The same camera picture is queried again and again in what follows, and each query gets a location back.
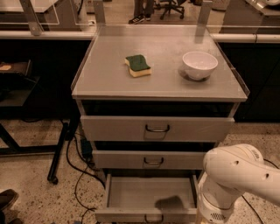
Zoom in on grey bottom drawer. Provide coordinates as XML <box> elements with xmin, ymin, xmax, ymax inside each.
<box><xmin>95</xmin><ymin>175</ymin><xmax>197</xmax><ymax>224</ymax></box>

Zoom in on grey drawer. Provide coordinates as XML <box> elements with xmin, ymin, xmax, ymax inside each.
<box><xmin>80</xmin><ymin>101</ymin><xmax>234</xmax><ymax>142</ymax></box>
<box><xmin>95</xmin><ymin>175</ymin><xmax>197</xmax><ymax>224</ymax></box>
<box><xmin>93</xmin><ymin>142</ymin><xmax>215</xmax><ymax>170</ymax></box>

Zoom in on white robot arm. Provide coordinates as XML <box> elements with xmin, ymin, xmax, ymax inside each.
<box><xmin>195</xmin><ymin>143</ymin><xmax>280</xmax><ymax>224</ymax></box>

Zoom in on grey drawer cabinet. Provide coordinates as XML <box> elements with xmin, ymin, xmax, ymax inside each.
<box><xmin>73</xmin><ymin>25</ymin><xmax>249</xmax><ymax>177</ymax></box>

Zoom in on grey top drawer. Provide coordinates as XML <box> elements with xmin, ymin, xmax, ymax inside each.
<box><xmin>80</xmin><ymin>101</ymin><xmax>234</xmax><ymax>142</ymax></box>

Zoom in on grey middle drawer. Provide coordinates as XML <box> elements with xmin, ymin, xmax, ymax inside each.
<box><xmin>93</xmin><ymin>142</ymin><xmax>215</xmax><ymax>170</ymax></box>

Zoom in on green yellow sponge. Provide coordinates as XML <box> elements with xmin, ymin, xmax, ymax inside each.
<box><xmin>125</xmin><ymin>54</ymin><xmax>151</xmax><ymax>78</ymax></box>

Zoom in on white ceramic bowl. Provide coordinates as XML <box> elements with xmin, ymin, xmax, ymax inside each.
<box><xmin>182</xmin><ymin>52</ymin><xmax>218</xmax><ymax>80</ymax></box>

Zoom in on standing person legs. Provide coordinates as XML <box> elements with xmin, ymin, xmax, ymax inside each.
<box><xmin>129</xmin><ymin>0</ymin><xmax>154</xmax><ymax>25</ymax></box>

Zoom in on black office chair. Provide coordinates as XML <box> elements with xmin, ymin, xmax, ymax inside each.
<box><xmin>154</xmin><ymin>0</ymin><xmax>186</xmax><ymax>20</ymax></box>

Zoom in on dark shoe bottom left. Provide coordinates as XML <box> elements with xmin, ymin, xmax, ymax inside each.
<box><xmin>0</xmin><ymin>189</ymin><xmax>18</xmax><ymax>224</ymax></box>

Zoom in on black table frame left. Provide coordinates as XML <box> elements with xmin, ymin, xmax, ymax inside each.
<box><xmin>0</xmin><ymin>59</ymin><xmax>70</xmax><ymax>186</ymax></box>

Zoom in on black floor cable left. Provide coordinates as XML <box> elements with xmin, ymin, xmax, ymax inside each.
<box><xmin>65</xmin><ymin>132</ymin><xmax>106</xmax><ymax>224</ymax></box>

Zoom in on white horizontal rail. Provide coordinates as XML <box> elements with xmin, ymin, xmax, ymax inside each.
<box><xmin>0</xmin><ymin>31</ymin><xmax>280</xmax><ymax>44</ymax></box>

